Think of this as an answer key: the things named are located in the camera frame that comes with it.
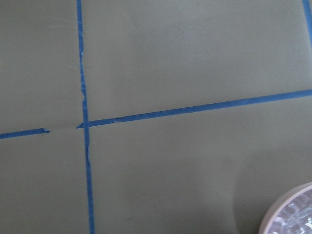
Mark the pile of clear ice cubes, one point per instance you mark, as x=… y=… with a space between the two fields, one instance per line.
x=295 y=217

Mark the pink bowl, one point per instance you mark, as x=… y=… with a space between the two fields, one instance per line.
x=280 y=204

